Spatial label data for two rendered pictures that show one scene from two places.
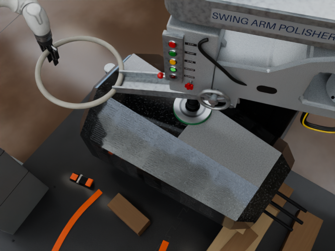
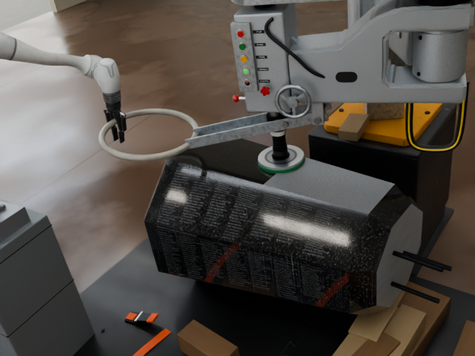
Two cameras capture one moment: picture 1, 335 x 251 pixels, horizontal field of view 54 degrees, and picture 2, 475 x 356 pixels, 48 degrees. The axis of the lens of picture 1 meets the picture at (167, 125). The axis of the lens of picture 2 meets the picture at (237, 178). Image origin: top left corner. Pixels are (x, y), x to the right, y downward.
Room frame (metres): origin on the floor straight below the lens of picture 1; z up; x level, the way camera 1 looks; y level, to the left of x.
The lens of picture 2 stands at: (-1.21, -0.03, 2.10)
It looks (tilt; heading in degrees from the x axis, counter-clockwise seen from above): 32 degrees down; 2
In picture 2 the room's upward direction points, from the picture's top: 9 degrees counter-clockwise
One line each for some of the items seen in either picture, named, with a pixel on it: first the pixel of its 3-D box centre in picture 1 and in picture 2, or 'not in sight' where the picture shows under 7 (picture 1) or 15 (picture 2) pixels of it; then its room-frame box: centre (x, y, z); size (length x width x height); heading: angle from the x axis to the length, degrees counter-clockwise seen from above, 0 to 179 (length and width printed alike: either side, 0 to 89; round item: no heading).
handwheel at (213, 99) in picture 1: (215, 93); (295, 98); (0.79, -0.22, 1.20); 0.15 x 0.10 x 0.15; 71
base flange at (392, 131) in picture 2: not in sight; (382, 114); (1.37, -0.74, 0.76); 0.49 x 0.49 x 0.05; 52
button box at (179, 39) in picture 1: (173, 59); (245, 57); (0.86, -0.04, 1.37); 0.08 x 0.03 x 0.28; 71
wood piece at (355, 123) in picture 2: not in sight; (353, 126); (1.20, -0.55, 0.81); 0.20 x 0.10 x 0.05; 150
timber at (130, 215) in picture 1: (128, 214); (208, 349); (0.54, 0.32, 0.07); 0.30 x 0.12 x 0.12; 46
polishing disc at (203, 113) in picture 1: (192, 106); (280, 157); (0.94, -0.15, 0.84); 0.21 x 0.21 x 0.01
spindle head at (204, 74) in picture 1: (214, 53); (289, 58); (0.91, -0.22, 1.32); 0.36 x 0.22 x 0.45; 71
